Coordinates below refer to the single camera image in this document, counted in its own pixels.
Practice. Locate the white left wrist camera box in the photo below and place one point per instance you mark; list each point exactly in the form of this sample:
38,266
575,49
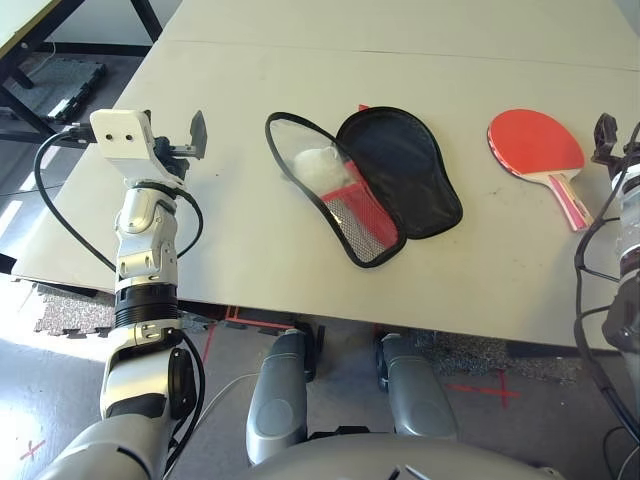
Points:
122,137

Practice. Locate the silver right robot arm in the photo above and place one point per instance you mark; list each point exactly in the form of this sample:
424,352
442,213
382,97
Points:
627,240

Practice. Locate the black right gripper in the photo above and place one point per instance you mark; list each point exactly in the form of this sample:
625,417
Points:
630,157

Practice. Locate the grey robot leg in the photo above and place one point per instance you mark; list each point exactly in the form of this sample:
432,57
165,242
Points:
417,395
275,400

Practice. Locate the dark foam floor mat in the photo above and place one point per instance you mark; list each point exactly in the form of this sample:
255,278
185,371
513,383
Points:
65,85

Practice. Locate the speckled puzzle floor mat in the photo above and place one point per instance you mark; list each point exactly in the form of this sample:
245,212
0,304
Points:
465,355
75,312

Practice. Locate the black framed side table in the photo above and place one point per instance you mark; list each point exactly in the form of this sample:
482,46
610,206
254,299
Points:
20,30

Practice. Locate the grey robot left leg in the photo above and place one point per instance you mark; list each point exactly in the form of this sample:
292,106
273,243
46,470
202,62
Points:
275,400

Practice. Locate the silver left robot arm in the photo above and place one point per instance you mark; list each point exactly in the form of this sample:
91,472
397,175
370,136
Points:
145,260

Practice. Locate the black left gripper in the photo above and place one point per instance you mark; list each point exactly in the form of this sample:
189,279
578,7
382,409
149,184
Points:
170,150

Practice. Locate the grey robot right leg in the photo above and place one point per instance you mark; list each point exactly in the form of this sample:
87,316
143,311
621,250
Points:
417,395

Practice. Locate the grey robot torso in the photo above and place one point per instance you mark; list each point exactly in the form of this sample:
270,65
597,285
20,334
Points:
390,460

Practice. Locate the red ping-pong paddle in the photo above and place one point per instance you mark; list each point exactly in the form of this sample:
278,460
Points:
535,142

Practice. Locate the black red mesh paddle case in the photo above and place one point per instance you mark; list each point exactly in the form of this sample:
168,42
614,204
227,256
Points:
400,170

